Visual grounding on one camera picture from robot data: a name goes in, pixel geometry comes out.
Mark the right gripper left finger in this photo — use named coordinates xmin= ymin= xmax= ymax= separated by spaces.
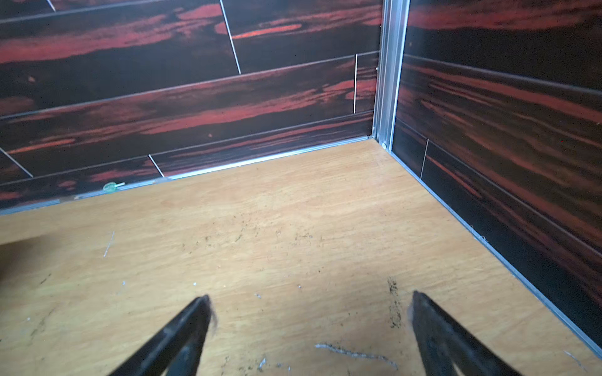
xmin=111 ymin=295 xmax=213 ymax=376

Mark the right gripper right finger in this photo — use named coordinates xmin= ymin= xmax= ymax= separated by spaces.
xmin=411 ymin=291 xmax=520 ymax=375

